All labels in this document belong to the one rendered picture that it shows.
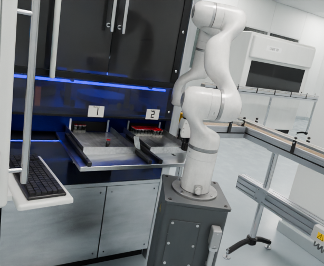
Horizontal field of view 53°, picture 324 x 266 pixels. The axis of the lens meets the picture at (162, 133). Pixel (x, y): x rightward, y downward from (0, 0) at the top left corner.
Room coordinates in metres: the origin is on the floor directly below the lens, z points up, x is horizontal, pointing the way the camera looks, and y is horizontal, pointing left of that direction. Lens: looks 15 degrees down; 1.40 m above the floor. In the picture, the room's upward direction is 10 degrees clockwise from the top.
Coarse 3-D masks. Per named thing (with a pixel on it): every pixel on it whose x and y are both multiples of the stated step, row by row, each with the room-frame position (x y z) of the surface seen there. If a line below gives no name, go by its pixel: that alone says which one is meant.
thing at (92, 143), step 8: (112, 128) 1.76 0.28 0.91; (72, 136) 1.52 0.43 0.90; (80, 136) 1.61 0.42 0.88; (88, 136) 1.63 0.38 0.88; (96, 136) 1.66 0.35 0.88; (104, 136) 1.69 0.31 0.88; (112, 136) 1.71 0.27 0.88; (120, 136) 1.65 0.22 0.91; (80, 144) 1.40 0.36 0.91; (88, 144) 1.51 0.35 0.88; (96, 144) 1.53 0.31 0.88; (104, 144) 1.55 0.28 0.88; (112, 144) 1.57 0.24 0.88; (120, 144) 1.60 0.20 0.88; (128, 144) 1.56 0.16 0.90; (88, 152) 1.37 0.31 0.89; (96, 152) 1.39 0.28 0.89; (104, 152) 1.42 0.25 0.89; (112, 152) 1.44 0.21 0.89; (120, 152) 1.46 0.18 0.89; (128, 152) 1.48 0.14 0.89
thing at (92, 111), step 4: (92, 108) 1.64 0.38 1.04; (96, 108) 1.65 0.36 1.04; (100, 108) 1.66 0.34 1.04; (88, 112) 1.63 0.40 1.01; (92, 112) 1.64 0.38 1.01; (96, 112) 1.65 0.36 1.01; (100, 112) 1.66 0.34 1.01; (88, 116) 1.63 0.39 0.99; (92, 116) 1.64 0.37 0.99; (96, 116) 1.65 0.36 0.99; (100, 116) 1.66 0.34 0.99
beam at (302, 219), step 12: (240, 180) 2.37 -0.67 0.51; (252, 180) 2.31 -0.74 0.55; (252, 192) 2.25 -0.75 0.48; (264, 192) 2.16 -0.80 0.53; (276, 192) 2.16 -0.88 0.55; (264, 204) 2.15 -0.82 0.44; (276, 204) 2.06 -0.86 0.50; (288, 204) 1.99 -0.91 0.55; (288, 216) 1.96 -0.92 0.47; (300, 216) 1.90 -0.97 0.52; (312, 216) 1.86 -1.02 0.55; (300, 228) 1.89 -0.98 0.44; (312, 228) 1.81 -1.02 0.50
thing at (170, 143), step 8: (136, 136) 1.68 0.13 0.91; (144, 136) 1.82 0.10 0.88; (168, 136) 1.88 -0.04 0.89; (144, 144) 1.60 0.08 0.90; (152, 144) 1.70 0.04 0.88; (160, 144) 1.72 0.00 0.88; (168, 144) 1.75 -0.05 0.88; (176, 144) 1.78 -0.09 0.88; (160, 152) 1.57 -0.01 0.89; (168, 152) 1.60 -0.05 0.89; (176, 152) 1.63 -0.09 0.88; (184, 152) 1.65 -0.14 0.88
